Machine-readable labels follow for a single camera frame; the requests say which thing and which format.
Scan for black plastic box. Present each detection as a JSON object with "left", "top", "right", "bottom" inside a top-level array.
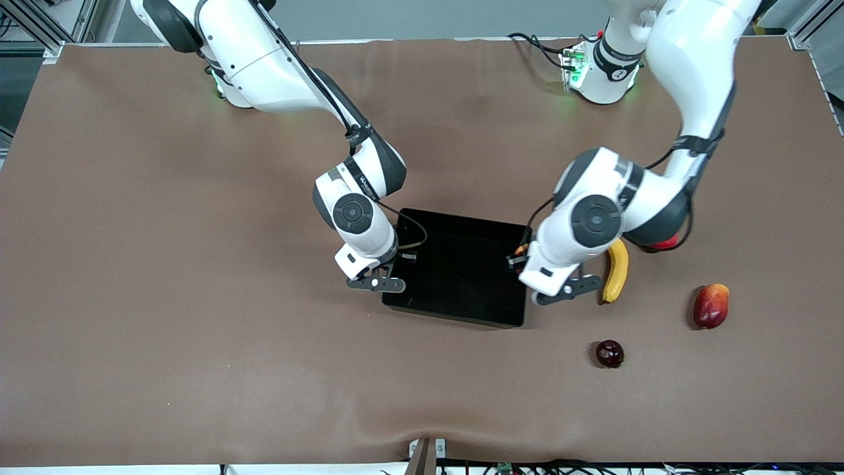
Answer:
[{"left": 382, "top": 208, "right": 533, "bottom": 329}]

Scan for yellow banana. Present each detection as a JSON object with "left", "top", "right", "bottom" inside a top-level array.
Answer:
[{"left": 599, "top": 239, "right": 630, "bottom": 305}]

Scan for dark purple mangosteen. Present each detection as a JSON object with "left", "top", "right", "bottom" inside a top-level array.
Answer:
[{"left": 595, "top": 340, "right": 625, "bottom": 369}]

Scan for brown table cover sheet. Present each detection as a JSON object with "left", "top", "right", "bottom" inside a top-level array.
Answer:
[{"left": 0, "top": 36, "right": 844, "bottom": 466}]

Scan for red yellow mango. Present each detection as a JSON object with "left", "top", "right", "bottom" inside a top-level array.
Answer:
[{"left": 692, "top": 284, "right": 731, "bottom": 330}]

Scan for metal bracket with brown post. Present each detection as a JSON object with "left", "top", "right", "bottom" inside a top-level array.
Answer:
[{"left": 407, "top": 437, "right": 448, "bottom": 475}]

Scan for black left arm base cable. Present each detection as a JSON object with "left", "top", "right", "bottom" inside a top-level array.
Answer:
[{"left": 506, "top": 31, "right": 569, "bottom": 72}]

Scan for aluminium frame profile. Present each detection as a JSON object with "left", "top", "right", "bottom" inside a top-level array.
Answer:
[
  {"left": 0, "top": 0, "right": 100, "bottom": 60},
  {"left": 788, "top": 0, "right": 844, "bottom": 51}
]

